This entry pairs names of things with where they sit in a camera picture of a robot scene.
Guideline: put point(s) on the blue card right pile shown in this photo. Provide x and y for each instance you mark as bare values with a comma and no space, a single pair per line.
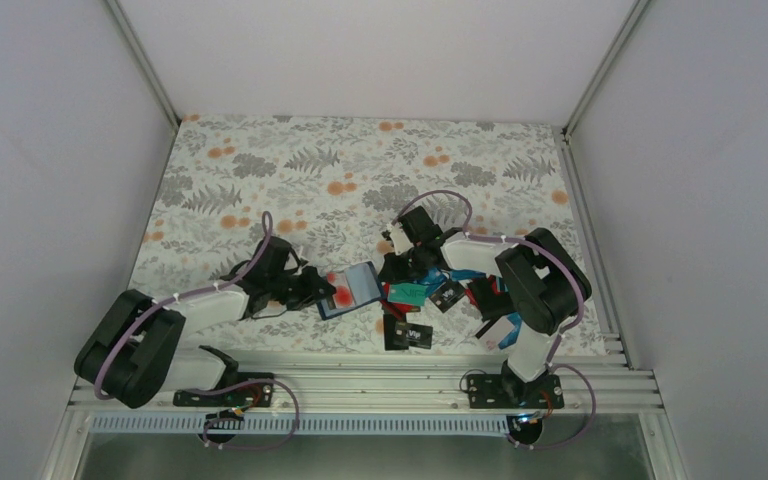
511,338

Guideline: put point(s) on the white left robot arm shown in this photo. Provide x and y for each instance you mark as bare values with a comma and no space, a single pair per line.
134,353

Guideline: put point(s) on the grey slotted cable duct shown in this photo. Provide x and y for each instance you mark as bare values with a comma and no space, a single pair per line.
308,424

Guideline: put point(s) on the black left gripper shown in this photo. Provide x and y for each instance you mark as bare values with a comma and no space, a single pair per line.
311,281

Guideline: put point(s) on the dark blue card holder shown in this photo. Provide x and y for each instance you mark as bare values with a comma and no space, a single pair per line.
355,287

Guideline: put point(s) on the teal card in pile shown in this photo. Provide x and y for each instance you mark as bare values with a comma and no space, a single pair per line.
407,294

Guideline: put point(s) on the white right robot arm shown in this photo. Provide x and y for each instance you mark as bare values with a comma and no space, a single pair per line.
532,276

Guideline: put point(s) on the white card right pile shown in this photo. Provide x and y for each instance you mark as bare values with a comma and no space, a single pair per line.
494,332

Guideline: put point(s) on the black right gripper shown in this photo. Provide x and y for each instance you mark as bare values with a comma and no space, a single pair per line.
395,276

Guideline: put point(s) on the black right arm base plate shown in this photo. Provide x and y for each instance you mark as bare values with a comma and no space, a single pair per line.
495,391

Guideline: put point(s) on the white floral VIP card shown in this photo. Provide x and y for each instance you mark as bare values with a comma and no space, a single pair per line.
343,297

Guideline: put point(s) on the aluminium rail frame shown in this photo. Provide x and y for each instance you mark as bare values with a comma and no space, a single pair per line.
402,382

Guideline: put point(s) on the floral patterned table mat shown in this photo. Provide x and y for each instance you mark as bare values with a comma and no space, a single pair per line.
332,185

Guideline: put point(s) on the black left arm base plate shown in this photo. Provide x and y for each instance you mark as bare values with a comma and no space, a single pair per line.
247,389

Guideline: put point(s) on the black card lower pile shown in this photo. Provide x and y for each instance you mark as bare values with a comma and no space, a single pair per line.
400,335

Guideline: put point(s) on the black patterned card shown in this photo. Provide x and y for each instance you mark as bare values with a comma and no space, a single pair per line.
448,294

